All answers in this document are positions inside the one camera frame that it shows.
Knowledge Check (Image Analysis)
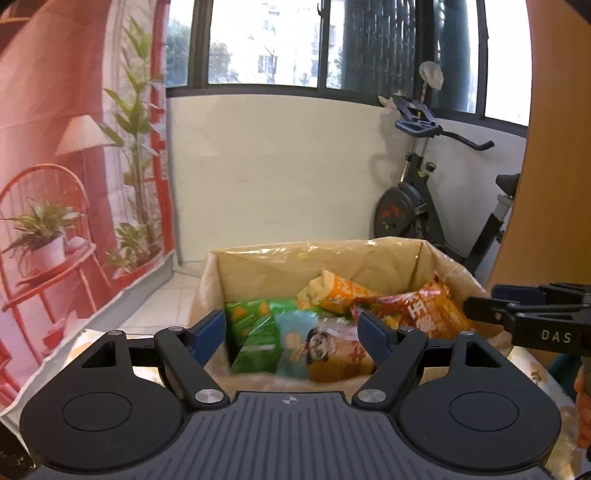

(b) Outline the printed room backdrop cloth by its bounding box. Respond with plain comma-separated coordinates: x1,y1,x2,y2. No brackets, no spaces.
0,0,177,416

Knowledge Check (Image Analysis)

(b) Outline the white plastic bag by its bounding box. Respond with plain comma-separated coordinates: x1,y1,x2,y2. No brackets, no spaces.
419,61,445,91

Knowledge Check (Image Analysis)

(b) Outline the bright green snack packet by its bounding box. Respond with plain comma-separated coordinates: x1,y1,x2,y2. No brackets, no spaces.
230,318,283,374

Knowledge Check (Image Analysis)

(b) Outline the wooden panel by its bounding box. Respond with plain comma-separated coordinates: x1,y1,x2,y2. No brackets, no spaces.
485,0,591,298

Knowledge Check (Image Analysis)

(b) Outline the checkered floral tablecloth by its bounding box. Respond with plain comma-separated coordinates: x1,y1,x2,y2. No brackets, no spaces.
65,328,583,480

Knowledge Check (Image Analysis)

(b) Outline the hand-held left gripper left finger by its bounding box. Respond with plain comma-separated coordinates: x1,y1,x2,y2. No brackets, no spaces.
81,309,230,409

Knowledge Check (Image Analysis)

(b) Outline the black-framed window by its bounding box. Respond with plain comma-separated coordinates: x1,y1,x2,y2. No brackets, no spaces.
164,0,532,139

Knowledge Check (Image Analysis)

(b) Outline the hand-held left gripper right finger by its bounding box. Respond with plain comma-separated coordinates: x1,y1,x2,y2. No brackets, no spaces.
352,309,506,409

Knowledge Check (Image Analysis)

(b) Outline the green snack packet orange print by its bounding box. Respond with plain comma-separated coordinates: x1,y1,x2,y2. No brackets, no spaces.
225,299,301,352

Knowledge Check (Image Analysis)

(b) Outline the plastic-lined cardboard box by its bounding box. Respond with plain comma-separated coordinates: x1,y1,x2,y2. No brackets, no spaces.
189,236,514,394

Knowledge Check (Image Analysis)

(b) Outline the orange snack packet beige end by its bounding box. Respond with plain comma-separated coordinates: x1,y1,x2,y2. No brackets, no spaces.
295,270,387,317

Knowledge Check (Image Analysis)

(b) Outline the black exercise bike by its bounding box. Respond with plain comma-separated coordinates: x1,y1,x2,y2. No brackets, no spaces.
372,95,522,283

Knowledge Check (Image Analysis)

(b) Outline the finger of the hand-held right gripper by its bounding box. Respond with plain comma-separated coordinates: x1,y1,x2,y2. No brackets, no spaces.
462,296,525,326
491,284,546,304

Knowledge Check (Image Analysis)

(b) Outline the light blue cartoon snack packet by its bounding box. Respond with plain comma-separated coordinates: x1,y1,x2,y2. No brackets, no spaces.
274,310,377,384

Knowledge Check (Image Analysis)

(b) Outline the red-orange snack bag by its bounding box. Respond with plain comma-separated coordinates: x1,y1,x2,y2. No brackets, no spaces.
350,272,476,341

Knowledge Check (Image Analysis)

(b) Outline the teal garment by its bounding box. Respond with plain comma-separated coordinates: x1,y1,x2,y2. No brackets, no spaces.
549,353,591,403

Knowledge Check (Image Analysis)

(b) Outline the person's right hand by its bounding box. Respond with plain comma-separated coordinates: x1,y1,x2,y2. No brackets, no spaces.
574,368,591,449

